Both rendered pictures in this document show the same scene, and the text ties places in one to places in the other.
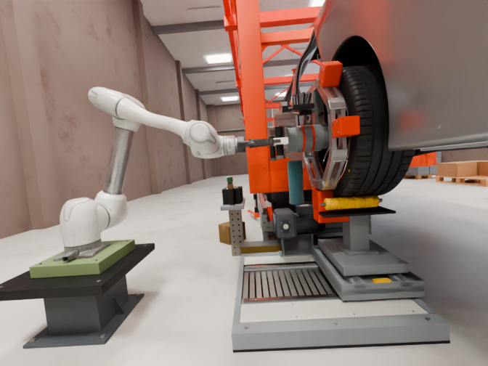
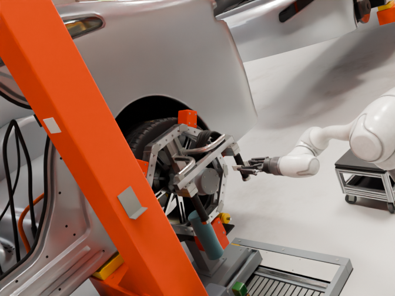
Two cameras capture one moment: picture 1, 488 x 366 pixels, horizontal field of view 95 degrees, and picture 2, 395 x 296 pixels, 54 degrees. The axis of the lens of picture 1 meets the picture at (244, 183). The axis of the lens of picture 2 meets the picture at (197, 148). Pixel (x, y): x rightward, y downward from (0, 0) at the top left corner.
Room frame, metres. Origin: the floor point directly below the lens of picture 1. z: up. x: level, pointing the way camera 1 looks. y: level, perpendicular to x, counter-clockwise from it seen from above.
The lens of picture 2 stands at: (2.33, 1.03, 1.63)
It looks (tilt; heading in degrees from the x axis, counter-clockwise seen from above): 20 degrees down; 229
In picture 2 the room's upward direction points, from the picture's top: 25 degrees counter-clockwise
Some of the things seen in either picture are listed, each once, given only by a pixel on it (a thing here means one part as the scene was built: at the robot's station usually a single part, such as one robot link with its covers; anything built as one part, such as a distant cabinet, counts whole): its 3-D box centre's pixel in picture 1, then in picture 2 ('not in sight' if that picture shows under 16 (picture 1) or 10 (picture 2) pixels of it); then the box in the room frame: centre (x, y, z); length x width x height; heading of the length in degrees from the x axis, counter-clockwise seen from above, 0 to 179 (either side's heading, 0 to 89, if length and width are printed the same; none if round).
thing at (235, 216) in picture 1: (236, 229); not in sight; (1.84, 0.09, 0.21); 0.10 x 0.10 x 0.42; 88
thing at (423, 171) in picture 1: (415, 160); not in sight; (6.78, -5.21, 0.52); 1.07 x 0.70 x 1.04; 1
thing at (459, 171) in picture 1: (478, 172); not in sight; (4.81, -5.07, 0.23); 1.27 x 0.87 x 0.46; 173
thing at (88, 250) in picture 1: (80, 248); not in sight; (1.09, 0.83, 0.38); 0.22 x 0.18 x 0.06; 3
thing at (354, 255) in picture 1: (355, 232); (203, 253); (1.20, -0.59, 0.32); 0.40 x 0.30 x 0.28; 178
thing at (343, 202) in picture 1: (350, 202); (211, 216); (1.09, -0.52, 0.51); 0.29 x 0.06 x 0.06; 88
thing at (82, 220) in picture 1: (81, 219); not in sight; (1.12, 0.83, 0.52); 0.18 x 0.16 x 0.22; 173
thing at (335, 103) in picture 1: (319, 137); (186, 180); (1.21, -0.42, 0.85); 0.54 x 0.07 x 0.54; 178
